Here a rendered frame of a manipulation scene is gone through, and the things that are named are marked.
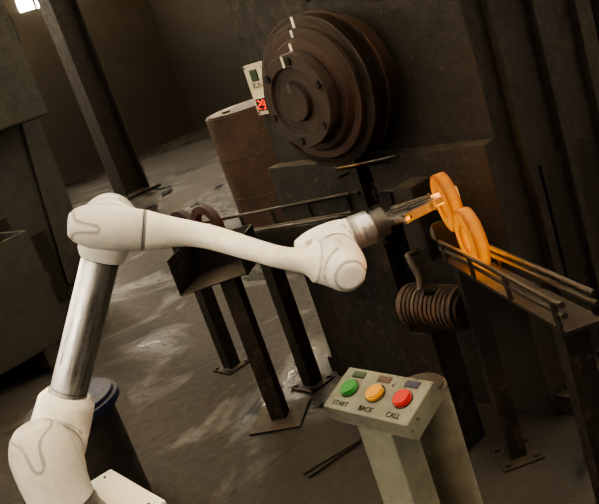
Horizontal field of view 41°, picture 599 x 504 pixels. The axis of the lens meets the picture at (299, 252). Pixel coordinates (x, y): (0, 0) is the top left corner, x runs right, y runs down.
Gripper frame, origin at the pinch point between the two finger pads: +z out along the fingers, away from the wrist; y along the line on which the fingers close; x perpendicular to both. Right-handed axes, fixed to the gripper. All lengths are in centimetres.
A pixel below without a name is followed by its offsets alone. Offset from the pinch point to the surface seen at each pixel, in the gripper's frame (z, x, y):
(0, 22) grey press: -140, 107, -280
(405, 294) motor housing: -16.1, -27.6, -16.3
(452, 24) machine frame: 20.8, 38.3, -18.8
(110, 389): -113, -33, -50
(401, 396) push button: -34, -18, 56
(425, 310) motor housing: -13.5, -31.0, -8.2
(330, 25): -8, 49, -34
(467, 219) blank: -1.0, -2.0, 18.5
